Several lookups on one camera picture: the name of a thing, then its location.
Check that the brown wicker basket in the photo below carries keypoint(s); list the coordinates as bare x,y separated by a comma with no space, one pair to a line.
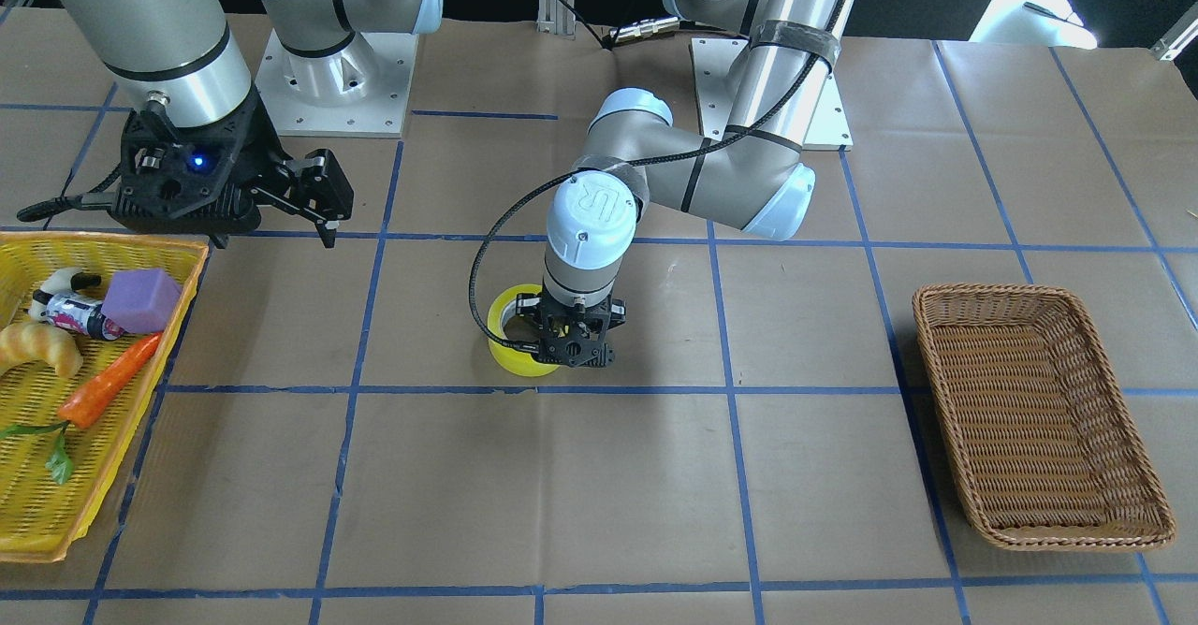
1043,449

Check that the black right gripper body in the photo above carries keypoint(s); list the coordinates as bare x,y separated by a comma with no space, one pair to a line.
259,155

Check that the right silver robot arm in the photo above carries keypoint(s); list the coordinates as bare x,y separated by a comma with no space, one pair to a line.
178,61

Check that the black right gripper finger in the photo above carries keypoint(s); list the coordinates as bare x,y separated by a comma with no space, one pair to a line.
314,187

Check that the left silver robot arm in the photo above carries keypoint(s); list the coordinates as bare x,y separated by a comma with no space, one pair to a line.
749,175

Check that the toy croissant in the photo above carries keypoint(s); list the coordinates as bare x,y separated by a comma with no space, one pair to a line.
28,341

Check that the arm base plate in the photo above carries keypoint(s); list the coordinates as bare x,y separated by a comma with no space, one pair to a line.
721,66
360,92

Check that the small printed bottle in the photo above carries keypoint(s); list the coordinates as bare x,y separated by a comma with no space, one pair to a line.
74,312

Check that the purple cube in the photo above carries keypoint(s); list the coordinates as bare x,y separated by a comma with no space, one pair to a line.
141,301

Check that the brown paper table cover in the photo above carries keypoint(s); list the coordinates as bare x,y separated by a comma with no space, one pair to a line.
336,446

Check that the orange toy carrot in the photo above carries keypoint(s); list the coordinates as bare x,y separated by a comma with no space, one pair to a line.
84,407

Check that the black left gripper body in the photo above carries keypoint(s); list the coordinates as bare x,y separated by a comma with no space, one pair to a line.
617,312

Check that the yellow plastic basket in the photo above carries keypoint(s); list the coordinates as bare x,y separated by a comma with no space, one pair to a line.
66,428

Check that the yellow tape roll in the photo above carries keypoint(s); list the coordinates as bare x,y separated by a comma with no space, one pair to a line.
510,354

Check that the panda toy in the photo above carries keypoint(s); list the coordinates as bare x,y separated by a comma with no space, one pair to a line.
67,280

